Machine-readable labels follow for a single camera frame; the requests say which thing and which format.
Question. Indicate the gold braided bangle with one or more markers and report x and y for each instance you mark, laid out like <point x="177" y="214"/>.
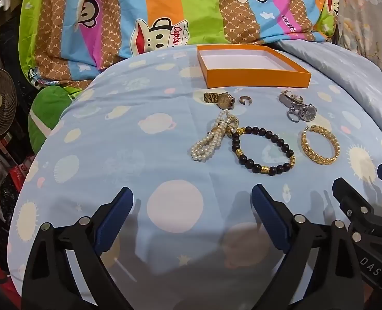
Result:
<point x="310" y="151"/>

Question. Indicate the grey floral cloth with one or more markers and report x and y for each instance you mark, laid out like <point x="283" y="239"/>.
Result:
<point x="368" y="16"/>

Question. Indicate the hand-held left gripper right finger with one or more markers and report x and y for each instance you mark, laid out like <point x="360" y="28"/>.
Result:
<point x="268" y="213"/>

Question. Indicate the red packet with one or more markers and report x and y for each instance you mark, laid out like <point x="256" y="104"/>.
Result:
<point x="21" y="172"/>

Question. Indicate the orange shallow cardboard box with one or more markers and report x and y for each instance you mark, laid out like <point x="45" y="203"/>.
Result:
<point x="259" y="79"/>

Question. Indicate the colourful striped monkey print blanket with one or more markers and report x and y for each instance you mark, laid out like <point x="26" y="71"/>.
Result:
<point x="165" y="9"/>

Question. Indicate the green cushion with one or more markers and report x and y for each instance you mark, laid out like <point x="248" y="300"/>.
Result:
<point x="49" y="103"/>

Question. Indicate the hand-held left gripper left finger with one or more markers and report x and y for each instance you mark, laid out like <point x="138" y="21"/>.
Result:
<point x="118" y="213"/>

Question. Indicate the silver wristwatch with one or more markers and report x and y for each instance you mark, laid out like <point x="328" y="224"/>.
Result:
<point x="307" y="109"/>

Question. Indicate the pale blue satin quilt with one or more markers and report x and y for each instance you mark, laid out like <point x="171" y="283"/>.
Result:
<point x="346" y="61"/>

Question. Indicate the gold wristwatch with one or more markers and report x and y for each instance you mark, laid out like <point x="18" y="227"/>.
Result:
<point x="224" y="101"/>

